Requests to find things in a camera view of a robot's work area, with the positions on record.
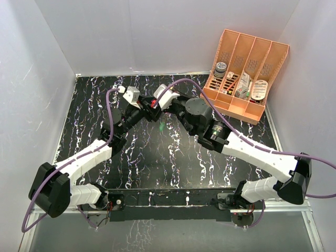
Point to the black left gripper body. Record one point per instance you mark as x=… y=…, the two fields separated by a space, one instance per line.
x=149 y=115

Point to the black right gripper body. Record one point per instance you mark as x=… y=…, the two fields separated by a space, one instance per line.
x=178 y=107

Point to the key with green tag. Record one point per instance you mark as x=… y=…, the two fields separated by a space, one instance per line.
x=162 y=125

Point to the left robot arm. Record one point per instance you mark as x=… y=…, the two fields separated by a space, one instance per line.
x=54 y=188

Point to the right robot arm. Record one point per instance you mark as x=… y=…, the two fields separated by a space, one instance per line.
x=290 y=175

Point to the grey round jar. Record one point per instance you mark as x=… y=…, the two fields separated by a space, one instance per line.
x=220 y=69

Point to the red pencil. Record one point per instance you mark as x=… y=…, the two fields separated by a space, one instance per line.
x=231 y=85

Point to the small white card box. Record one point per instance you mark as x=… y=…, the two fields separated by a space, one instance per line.
x=230 y=75

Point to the white paper packet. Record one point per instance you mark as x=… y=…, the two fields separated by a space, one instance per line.
x=244 y=80

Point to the orange plastic desk organizer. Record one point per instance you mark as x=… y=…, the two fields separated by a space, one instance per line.
x=261 y=58

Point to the white oval blister pack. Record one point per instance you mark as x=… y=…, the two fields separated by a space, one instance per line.
x=259 y=89

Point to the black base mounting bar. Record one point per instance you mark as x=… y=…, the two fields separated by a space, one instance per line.
x=166 y=204

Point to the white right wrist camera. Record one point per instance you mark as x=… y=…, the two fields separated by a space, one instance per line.
x=166 y=99

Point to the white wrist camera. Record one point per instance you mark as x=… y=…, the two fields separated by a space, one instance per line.
x=131 y=96
x=166 y=99

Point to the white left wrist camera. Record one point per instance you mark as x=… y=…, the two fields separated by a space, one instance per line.
x=131 y=96

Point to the aluminium frame rail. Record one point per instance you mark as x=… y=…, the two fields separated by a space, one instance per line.
x=35 y=214

